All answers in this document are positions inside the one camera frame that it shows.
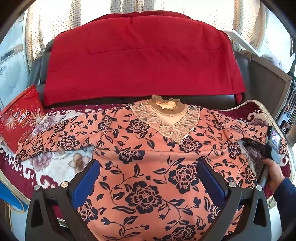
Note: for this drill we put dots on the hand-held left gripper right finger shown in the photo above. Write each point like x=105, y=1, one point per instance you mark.
x=213, y=181

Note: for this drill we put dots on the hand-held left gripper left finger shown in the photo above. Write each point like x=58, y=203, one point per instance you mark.
x=86, y=179

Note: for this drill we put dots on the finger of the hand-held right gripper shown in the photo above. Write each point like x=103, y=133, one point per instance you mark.
x=253, y=148

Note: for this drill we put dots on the orange floral blouse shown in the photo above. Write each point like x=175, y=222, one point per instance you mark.
x=148, y=162

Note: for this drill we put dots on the person's right forearm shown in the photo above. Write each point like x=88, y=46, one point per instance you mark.
x=285, y=192

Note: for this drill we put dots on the person's right hand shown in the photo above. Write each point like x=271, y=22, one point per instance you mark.
x=275, y=173

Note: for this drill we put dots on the floral plush sofa cover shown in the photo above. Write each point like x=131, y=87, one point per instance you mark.
x=57, y=162

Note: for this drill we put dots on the dark shelf rack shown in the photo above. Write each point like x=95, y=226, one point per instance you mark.
x=288, y=109

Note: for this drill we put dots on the blue bag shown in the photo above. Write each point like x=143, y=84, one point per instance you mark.
x=9, y=197

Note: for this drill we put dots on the red tin box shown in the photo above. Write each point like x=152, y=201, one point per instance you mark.
x=20, y=120

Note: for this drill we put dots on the white plastic chair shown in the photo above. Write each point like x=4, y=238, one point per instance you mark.
x=235, y=37

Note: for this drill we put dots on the black leather sofa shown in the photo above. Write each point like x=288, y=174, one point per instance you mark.
x=39, y=69

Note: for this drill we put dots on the red blanket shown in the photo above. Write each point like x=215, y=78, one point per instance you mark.
x=138, y=58

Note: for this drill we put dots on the white appliance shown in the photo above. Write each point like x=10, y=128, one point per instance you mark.
x=13, y=58

